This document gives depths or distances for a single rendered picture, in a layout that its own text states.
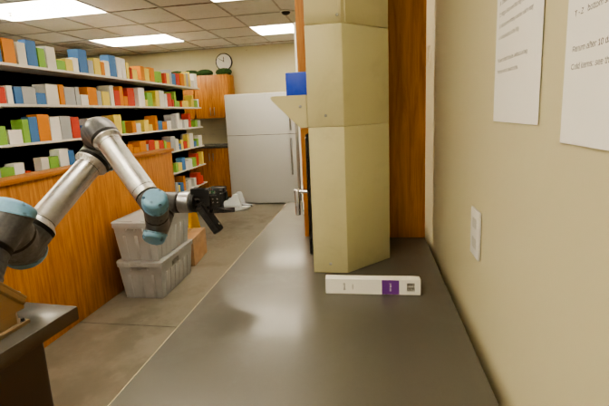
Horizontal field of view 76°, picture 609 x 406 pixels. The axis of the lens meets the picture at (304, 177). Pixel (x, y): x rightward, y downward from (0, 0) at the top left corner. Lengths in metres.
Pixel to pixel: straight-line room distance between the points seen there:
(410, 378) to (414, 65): 1.10
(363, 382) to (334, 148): 0.66
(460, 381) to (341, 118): 0.74
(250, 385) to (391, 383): 0.27
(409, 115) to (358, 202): 0.47
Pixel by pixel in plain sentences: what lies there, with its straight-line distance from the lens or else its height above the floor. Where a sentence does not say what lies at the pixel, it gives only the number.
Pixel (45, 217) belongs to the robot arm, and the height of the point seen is 1.17.
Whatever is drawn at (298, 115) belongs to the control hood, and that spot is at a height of 1.45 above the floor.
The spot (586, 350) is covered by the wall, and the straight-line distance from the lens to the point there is 0.60.
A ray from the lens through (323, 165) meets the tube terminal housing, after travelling 1.21.
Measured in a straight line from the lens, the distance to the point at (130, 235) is 3.44.
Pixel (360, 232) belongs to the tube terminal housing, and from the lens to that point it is 1.29.
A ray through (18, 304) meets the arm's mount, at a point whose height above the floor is 1.00.
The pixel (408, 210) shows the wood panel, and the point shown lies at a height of 1.05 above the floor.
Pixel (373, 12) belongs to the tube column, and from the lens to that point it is 1.32.
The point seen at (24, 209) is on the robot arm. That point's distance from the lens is 1.32.
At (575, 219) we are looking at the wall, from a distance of 0.58.
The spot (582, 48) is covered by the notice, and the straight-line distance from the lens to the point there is 0.57.
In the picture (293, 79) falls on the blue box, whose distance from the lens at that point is 1.43.
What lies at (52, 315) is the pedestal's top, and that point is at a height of 0.94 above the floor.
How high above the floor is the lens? 1.45
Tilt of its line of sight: 9 degrees down
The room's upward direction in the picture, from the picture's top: 3 degrees counter-clockwise
